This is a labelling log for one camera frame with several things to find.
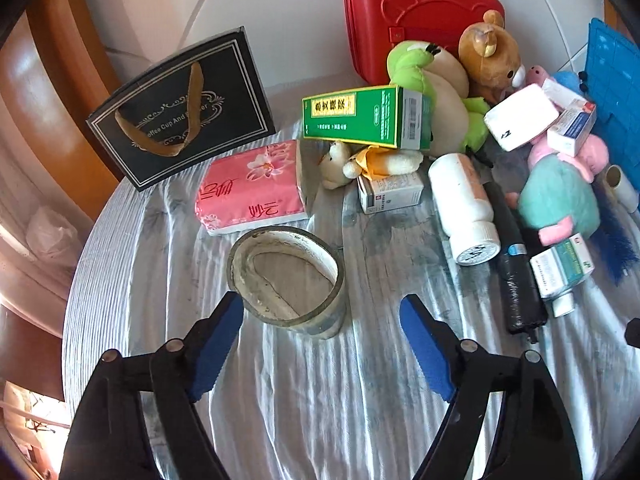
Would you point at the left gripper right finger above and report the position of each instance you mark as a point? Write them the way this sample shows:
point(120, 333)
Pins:
point(533, 438)

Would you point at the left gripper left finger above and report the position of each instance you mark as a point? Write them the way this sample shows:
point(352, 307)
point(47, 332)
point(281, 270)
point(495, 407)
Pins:
point(108, 437)

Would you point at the black umbrella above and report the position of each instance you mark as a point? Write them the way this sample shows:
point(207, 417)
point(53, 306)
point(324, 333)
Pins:
point(523, 310)

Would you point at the white pill bottle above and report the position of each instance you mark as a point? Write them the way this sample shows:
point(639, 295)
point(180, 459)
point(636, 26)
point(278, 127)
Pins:
point(464, 210)

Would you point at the teal white medicine box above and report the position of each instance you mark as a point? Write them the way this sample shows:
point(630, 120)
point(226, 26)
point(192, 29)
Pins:
point(560, 268)

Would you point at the blue bottle brush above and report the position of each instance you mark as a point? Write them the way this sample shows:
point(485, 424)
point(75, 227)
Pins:
point(611, 240)

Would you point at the white paper tube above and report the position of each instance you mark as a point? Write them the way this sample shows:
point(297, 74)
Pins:
point(622, 189)

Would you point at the pink pig plush teal dress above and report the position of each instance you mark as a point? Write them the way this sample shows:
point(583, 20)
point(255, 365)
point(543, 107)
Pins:
point(558, 200)

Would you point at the bed sheet striped blue white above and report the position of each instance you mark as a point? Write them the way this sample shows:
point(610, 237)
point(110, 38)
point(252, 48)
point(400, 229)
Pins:
point(356, 406)

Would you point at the long white blue medicine box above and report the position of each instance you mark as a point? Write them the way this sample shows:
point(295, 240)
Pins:
point(568, 133)

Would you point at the white plastic bag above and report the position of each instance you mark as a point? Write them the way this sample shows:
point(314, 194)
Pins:
point(53, 239)

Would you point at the clear tape roll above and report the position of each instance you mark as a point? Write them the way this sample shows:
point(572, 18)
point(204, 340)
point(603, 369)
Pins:
point(291, 279)

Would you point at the pink white tissue box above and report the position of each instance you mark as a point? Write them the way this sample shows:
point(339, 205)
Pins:
point(521, 117)

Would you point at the blue plastic crate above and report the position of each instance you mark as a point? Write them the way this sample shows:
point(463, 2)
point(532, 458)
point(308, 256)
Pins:
point(613, 78)

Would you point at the green frog plush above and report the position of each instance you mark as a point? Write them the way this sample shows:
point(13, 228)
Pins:
point(452, 121)

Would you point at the pink pig plush blue shirt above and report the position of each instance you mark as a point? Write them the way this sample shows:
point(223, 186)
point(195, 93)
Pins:
point(576, 82)

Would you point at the small white grey box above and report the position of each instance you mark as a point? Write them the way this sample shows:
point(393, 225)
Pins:
point(390, 193)

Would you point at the pink tissue pack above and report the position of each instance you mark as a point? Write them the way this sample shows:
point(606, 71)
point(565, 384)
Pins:
point(255, 188)

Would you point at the brown teddy bear plush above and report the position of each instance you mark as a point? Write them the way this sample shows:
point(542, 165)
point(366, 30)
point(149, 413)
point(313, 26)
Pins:
point(491, 58)

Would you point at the green medicine box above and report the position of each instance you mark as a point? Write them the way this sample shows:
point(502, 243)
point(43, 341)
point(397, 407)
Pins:
point(385, 116)

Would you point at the black gift box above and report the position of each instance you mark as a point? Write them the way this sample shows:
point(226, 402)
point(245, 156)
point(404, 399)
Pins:
point(200, 102)

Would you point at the red hard-shell case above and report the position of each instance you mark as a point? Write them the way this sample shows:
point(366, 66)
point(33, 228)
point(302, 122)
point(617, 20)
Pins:
point(374, 27)

